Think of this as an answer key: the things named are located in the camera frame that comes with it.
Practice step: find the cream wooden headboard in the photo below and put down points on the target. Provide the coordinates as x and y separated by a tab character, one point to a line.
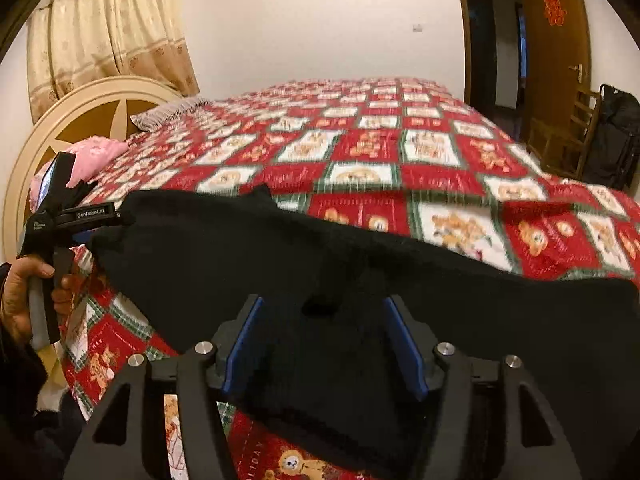
99	108

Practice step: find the black folded stroller bag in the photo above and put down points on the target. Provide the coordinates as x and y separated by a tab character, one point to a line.
613	155

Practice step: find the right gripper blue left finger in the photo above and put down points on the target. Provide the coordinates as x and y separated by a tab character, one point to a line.
238	351

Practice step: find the brown wooden door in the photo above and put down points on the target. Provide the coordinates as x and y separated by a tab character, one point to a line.
558	61

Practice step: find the red patchwork bear bedspread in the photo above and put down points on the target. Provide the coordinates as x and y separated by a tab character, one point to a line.
398	156

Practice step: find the person left hand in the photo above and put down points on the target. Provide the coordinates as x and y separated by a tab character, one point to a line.
15	315

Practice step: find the red paper door decoration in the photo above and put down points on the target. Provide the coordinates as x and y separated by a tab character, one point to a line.
554	13

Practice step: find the striped grey pillow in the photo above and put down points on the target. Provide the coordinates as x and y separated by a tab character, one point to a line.
155	117

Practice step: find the beige patterned curtain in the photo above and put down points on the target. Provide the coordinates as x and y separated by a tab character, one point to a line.
73	42

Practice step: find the wooden chair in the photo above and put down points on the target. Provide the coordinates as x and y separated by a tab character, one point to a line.
563	150

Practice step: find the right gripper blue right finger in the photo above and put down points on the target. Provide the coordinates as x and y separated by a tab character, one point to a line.
413	343

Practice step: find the pink fluffy pillow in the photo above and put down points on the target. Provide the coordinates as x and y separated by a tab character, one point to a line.
92	156

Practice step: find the black pants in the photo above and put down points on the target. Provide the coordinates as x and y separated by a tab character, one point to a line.
330	377

